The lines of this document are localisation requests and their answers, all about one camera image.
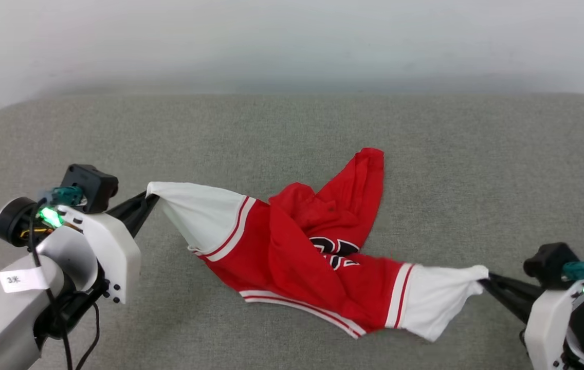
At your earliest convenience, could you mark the red and white jersey garment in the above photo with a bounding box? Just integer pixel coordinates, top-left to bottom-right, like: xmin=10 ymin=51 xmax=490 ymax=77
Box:
xmin=146 ymin=147 xmax=490 ymax=342

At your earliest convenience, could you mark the thin black cable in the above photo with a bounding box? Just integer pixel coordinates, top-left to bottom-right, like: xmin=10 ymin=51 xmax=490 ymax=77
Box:
xmin=26 ymin=203 xmax=101 ymax=370

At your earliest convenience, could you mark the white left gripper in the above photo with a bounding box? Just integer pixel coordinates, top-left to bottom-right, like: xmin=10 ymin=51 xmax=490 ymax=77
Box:
xmin=56 ymin=192 xmax=160 ymax=304

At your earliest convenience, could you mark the white paper label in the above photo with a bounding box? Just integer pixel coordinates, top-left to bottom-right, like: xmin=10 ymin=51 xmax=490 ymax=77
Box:
xmin=0 ymin=266 xmax=50 ymax=294

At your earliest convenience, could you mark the teal cable connector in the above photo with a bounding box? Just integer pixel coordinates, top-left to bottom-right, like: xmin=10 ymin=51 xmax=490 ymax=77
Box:
xmin=50 ymin=187 xmax=85 ymax=206
xmin=562 ymin=261 xmax=584 ymax=282

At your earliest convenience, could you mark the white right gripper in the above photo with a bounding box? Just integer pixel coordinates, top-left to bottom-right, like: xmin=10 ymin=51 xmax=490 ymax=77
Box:
xmin=479 ymin=273 xmax=584 ymax=370

